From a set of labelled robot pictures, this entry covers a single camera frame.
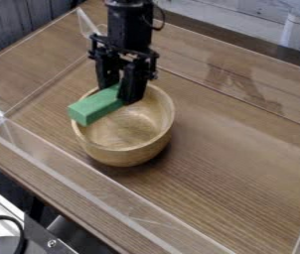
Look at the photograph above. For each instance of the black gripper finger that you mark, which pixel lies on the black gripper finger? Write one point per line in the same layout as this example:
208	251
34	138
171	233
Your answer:
108	71
133	84

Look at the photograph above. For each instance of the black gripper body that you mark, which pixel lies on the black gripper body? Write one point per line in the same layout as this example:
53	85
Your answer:
129	48

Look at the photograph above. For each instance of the green rectangular block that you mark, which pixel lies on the green rectangular block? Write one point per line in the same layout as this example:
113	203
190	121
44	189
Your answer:
96	106

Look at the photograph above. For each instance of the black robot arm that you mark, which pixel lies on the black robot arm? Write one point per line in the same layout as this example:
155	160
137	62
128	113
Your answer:
131	17

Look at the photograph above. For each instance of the brown wooden bowl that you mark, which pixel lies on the brown wooden bowl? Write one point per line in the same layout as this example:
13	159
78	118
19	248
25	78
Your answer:
133	134

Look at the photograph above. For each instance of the clear acrylic corner bracket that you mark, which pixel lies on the clear acrylic corner bracket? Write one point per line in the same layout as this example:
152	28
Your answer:
88	26

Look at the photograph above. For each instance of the grey metal bracket with screw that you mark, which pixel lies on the grey metal bracket with screw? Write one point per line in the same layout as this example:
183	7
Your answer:
42	242

